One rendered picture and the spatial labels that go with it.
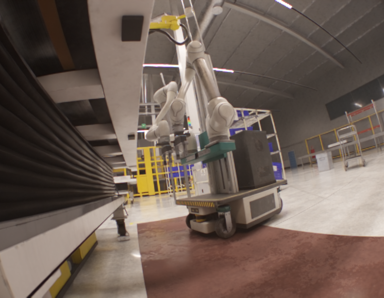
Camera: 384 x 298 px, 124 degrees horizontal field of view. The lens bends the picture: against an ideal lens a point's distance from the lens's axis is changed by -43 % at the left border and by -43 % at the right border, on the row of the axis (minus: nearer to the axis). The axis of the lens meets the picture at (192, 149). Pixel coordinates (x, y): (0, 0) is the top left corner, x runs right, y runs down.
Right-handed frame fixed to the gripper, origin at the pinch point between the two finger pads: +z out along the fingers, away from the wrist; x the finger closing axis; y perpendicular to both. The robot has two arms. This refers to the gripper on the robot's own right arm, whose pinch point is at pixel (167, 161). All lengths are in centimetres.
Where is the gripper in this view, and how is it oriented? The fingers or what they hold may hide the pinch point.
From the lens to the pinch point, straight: 155.8
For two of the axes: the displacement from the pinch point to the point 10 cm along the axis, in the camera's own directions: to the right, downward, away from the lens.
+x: -4.8, 2.4, 8.4
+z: 1.5, 9.7, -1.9
